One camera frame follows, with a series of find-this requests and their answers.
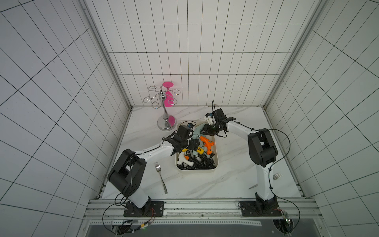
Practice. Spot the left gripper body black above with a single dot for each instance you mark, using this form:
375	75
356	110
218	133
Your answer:
192	145

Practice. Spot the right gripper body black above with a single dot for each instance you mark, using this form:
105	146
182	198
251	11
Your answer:
211	129

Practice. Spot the small mint glue gun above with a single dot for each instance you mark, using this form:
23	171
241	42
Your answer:
198	129

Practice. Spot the cream plastic storage box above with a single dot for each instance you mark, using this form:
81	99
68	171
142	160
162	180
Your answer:
204	162

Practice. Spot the yellow glue gun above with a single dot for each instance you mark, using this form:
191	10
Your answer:
198	151

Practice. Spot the white glue gun orange trigger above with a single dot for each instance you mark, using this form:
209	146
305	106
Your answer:
182	160

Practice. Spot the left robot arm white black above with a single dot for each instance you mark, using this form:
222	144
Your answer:
127	173

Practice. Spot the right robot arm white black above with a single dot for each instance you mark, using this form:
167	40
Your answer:
262	152

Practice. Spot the chrome cup holder stand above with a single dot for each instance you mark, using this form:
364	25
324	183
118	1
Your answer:
157	102

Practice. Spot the silver fork left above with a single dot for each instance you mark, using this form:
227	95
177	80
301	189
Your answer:
158	169

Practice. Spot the silver fork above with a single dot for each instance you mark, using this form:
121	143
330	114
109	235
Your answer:
276	176
158	169

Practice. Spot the pink wine glass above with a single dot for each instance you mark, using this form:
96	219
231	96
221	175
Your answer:
168	102

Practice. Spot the silver fork right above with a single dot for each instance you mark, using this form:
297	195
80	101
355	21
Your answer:
276	176

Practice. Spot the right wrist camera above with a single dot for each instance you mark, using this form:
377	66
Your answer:
215	117

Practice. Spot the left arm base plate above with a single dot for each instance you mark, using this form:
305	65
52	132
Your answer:
151	208

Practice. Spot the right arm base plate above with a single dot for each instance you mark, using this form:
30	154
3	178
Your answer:
252	209

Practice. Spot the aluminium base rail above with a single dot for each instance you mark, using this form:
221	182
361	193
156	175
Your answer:
202	211

